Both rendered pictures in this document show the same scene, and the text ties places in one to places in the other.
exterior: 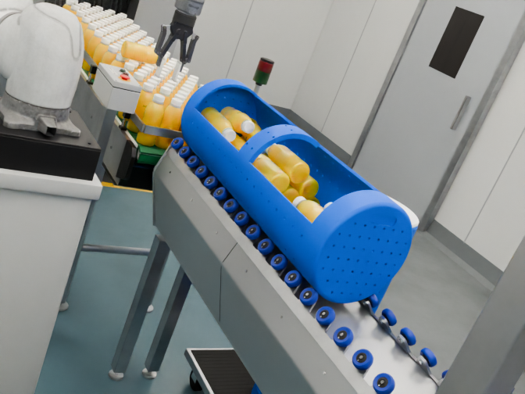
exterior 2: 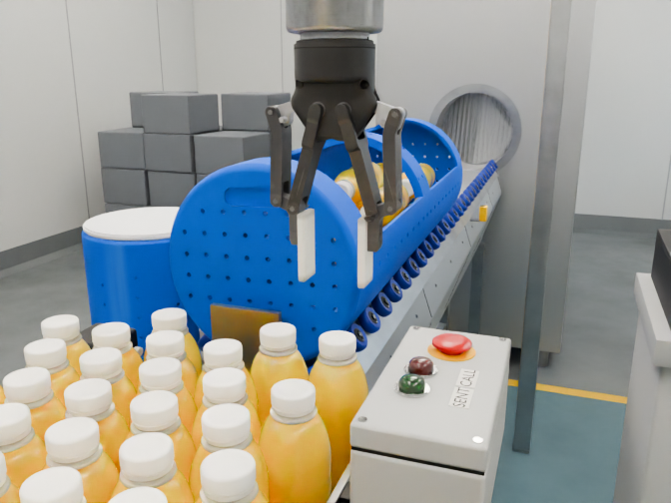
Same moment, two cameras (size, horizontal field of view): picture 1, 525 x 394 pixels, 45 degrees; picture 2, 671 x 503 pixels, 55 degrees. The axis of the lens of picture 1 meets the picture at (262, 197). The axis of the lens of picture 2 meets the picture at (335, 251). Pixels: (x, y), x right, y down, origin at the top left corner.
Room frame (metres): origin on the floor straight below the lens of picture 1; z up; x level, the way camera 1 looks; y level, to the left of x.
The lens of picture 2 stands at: (2.51, 0.97, 1.35)
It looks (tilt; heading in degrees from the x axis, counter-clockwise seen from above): 16 degrees down; 235
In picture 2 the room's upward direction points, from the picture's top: straight up
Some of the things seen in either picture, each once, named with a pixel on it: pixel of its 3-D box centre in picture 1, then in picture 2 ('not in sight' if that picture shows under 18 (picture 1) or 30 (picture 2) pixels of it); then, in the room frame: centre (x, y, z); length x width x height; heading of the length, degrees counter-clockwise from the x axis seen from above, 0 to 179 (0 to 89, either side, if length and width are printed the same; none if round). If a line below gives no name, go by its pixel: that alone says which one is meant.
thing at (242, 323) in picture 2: not in sight; (249, 349); (2.15, 0.26, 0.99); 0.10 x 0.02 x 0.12; 126
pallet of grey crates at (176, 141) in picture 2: not in sight; (200, 174); (0.61, -3.58, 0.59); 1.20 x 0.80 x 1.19; 125
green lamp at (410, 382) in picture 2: not in sight; (411, 383); (2.19, 0.62, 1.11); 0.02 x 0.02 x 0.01
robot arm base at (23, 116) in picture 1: (38, 111); not in sight; (1.46, 0.58, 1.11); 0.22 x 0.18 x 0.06; 42
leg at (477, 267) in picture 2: not in sight; (474, 310); (0.47, -0.88, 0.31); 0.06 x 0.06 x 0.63; 36
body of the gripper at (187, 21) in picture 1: (182, 25); (335, 90); (2.16, 0.46, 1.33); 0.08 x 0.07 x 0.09; 126
